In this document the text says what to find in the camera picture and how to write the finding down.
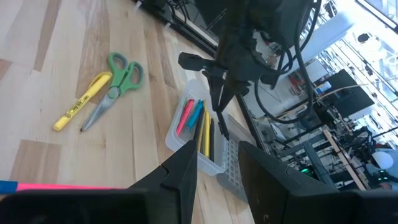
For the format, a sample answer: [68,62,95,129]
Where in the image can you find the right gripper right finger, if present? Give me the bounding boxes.
[238,141,352,224]

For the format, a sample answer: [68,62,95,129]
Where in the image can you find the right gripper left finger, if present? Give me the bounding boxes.
[127,139,199,224]

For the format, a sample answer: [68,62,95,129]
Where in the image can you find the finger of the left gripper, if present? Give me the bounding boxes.
[203,73,226,111]
[220,82,249,112]

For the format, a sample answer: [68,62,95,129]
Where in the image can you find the clear box with grey lid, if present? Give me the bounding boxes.
[164,78,259,203]

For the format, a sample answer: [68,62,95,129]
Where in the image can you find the slim yellow pen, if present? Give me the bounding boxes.
[202,109,212,159]

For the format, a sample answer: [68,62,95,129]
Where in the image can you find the pink pencil with blue cap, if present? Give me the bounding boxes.
[0,180,125,192]

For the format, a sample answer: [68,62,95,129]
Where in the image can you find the yellow highlighter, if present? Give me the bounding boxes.
[53,71,113,131]

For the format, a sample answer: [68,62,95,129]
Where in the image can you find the green handled scissors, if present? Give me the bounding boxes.
[80,52,145,132]

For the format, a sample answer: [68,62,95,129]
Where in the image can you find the black pen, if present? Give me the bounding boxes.
[209,117,216,162]
[193,107,206,142]

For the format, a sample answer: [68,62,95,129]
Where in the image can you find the pink highlighter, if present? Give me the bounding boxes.
[175,98,196,137]

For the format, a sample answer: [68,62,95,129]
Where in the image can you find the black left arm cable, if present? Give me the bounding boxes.
[254,0,315,125]

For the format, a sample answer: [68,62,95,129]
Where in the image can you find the blue marker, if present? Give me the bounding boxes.
[185,99,205,131]

